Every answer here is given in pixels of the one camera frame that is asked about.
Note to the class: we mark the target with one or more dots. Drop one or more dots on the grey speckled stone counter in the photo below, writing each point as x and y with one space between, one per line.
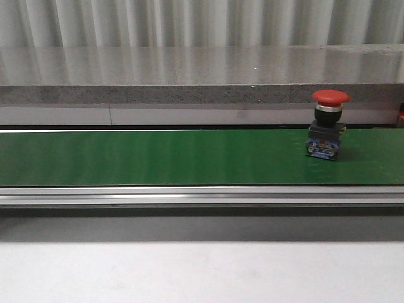
139 86

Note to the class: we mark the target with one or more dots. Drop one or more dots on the green conveyor belt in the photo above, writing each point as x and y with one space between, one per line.
196 157

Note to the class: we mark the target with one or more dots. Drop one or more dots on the grey pleated curtain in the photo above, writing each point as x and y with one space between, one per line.
199 23

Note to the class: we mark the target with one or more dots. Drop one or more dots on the aluminium conveyor side rail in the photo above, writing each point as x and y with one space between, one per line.
202 201

